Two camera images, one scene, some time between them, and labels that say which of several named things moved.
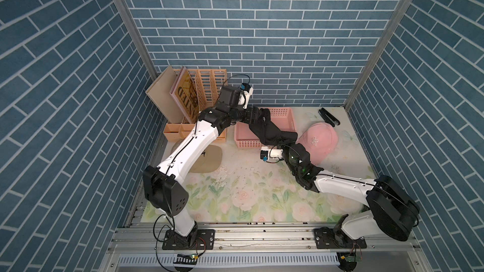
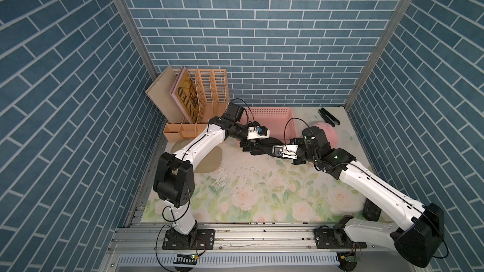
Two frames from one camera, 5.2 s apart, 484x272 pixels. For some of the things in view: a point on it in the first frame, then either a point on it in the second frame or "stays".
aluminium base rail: x=137 y=247 stays
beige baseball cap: x=210 y=161 stays
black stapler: x=328 y=118 stays
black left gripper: x=249 y=114 → x=244 y=144
